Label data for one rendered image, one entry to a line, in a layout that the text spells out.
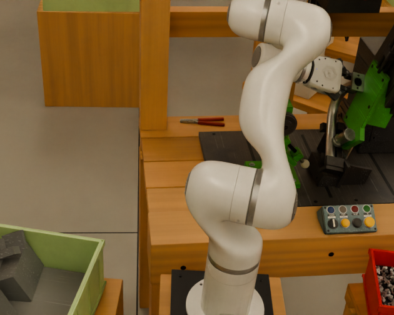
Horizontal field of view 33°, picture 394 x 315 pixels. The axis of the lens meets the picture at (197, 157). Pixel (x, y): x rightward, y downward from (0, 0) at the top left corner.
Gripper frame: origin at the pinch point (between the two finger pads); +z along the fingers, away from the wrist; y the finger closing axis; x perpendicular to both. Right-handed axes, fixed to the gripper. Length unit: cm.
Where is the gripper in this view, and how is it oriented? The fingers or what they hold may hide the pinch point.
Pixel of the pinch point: (351, 83)
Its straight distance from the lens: 204.3
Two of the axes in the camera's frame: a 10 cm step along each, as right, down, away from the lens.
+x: -3.5, 1.6, 9.2
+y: 1.4, -9.7, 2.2
